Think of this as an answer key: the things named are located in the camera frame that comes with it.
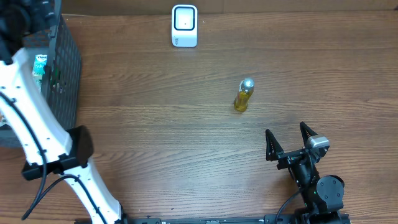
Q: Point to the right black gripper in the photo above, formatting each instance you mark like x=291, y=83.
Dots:
x=292, y=156

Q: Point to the yellow tea bottle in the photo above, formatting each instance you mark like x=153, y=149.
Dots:
x=245, y=91

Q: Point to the grey plastic mesh basket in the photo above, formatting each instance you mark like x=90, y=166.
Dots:
x=29, y=28

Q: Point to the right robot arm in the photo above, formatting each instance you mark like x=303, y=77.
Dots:
x=318, y=199

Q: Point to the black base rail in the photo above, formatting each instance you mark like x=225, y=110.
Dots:
x=211, y=221

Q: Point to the teal Kleenex tissue pack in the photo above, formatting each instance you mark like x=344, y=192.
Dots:
x=38, y=70

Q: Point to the white barcode scanner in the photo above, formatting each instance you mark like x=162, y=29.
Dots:
x=184, y=32

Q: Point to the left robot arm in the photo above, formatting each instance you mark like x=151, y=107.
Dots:
x=74, y=164

